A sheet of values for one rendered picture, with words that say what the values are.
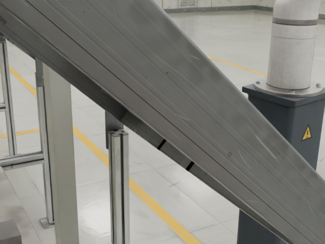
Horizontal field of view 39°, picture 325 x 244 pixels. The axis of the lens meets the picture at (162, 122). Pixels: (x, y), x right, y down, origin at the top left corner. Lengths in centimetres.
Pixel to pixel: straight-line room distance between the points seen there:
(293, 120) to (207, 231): 80
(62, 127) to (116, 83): 105
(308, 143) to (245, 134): 102
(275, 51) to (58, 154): 68
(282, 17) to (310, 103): 25
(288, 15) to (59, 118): 68
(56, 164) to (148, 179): 102
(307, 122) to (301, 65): 16
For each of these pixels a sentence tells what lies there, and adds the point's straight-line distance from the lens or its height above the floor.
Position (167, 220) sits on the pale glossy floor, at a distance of 200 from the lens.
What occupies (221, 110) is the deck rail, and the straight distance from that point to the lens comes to 34.
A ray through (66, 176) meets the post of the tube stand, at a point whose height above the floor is 43.
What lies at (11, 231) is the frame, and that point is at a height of 66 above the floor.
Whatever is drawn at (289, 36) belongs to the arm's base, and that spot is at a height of 86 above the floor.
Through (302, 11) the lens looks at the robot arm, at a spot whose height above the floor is 92.
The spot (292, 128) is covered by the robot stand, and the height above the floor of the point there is 62.
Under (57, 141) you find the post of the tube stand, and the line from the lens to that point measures 135.
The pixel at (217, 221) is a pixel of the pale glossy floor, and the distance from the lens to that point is 201.
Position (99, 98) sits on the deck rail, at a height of 75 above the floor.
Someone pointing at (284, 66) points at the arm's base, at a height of 77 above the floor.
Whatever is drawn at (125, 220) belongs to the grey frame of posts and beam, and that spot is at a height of 40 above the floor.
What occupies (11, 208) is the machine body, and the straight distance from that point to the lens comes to 88.
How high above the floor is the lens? 104
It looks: 19 degrees down
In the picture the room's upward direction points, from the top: 1 degrees clockwise
